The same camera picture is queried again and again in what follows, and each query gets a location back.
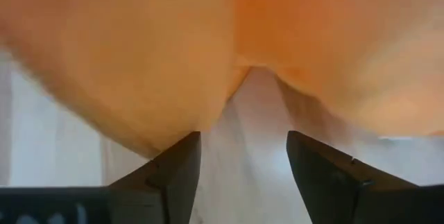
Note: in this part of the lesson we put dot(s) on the orange microfiber towel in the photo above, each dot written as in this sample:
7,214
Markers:
208,43

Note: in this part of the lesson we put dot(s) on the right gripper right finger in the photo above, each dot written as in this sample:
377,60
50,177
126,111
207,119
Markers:
347,193

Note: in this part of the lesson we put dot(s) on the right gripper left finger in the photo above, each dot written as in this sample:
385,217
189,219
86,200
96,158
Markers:
156,189

